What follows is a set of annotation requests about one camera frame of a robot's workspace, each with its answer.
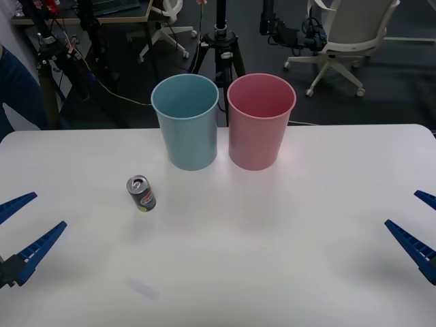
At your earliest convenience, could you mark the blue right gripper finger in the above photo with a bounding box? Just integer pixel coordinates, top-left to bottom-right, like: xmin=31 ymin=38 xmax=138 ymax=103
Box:
xmin=413 ymin=189 xmax=436 ymax=211
xmin=384 ymin=219 xmax=436 ymax=286

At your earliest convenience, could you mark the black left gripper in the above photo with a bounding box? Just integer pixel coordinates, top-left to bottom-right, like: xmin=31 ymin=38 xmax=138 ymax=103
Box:
xmin=0 ymin=191 xmax=68 ymax=290

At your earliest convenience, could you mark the black drink can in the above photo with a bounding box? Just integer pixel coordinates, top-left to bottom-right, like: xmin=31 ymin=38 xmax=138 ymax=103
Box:
xmin=126 ymin=175 xmax=157 ymax=213

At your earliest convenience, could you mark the black tripod with wooden legs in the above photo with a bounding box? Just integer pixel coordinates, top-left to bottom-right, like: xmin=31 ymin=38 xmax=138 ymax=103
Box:
xmin=32 ymin=0 xmax=90 ymax=130

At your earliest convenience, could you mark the pale blue plastic bin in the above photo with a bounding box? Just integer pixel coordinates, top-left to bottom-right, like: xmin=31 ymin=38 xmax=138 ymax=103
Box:
xmin=150 ymin=73 xmax=219 ymax=172

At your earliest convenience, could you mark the pink plastic bin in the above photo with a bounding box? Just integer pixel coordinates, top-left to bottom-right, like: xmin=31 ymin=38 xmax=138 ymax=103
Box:
xmin=226 ymin=72 xmax=297 ymax=171

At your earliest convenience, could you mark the white office chair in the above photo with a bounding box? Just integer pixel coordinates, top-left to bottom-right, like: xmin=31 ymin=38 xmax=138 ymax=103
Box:
xmin=137 ymin=0 xmax=199 ymax=65
xmin=283 ymin=0 xmax=402 ymax=98

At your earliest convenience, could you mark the black stand pole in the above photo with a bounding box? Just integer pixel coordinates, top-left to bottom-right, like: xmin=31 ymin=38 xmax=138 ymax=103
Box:
xmin=77 ymin=0 xmax=121 ymax=103

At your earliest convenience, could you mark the wooden edged desk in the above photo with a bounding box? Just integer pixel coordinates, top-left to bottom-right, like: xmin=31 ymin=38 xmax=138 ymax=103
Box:
xmin=10 ymin=0 xmax=154 ymax=25

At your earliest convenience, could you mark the yellow cable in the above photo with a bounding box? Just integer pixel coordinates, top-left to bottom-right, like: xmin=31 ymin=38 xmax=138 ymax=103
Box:
xmin=72 ymin=47 xmax=153 ymax=107

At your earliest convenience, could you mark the black camera tripod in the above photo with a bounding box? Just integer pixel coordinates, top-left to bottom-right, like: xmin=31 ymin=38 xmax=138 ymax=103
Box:
xmin=188 ymin=0 xmax=247 ymax=127

